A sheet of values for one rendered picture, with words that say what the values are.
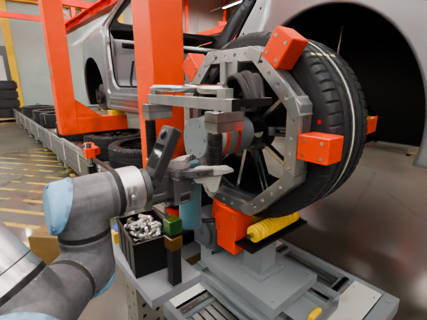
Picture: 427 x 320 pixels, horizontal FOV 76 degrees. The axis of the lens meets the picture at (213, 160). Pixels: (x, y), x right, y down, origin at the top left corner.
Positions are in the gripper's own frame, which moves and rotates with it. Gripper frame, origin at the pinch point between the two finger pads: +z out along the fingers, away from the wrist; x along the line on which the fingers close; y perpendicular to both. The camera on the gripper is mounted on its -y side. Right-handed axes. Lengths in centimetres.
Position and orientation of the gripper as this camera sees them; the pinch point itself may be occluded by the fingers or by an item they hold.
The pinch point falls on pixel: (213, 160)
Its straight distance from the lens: 68.2
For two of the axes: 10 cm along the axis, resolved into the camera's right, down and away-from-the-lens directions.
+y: 0.0, 9.6, 2.7
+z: 7.7, -1.7, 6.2
